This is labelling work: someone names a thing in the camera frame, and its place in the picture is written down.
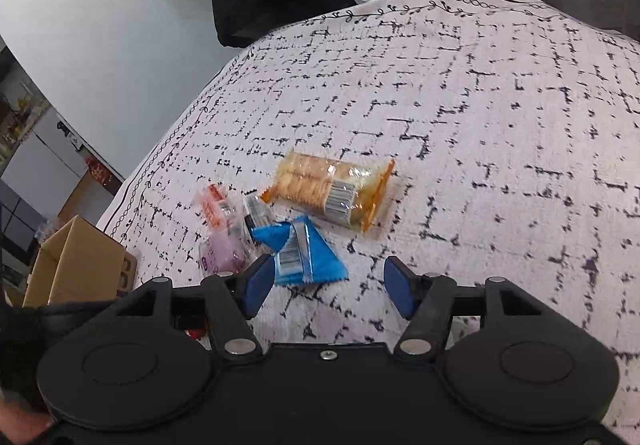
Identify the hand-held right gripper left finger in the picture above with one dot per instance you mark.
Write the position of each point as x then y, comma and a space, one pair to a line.
259, 286

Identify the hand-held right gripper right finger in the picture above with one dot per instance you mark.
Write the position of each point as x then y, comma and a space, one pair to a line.
400, 286

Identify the blue triangular snack packet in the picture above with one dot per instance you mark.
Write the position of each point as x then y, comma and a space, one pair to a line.
305, 252

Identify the brown cardboard box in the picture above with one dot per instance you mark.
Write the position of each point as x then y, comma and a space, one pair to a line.
75, 265

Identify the person's left hand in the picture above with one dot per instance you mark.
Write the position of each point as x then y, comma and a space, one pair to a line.
20, 422

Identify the small pink purple packet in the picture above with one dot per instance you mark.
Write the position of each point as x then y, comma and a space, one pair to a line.
222, 250

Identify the small dark clear packet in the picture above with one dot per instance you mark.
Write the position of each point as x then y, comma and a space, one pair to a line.
256, 212

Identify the small orange pink packet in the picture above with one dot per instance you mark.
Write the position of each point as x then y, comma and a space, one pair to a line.
216, 205

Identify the orange cracker packet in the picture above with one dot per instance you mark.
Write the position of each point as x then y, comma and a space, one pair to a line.
325, 187

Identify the printed blanket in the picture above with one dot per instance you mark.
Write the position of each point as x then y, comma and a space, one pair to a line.
450, 125

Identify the white kitchen base cabinet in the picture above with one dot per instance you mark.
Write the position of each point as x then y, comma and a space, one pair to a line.
35, 160

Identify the red brown carton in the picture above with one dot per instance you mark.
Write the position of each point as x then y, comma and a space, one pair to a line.
102, 171

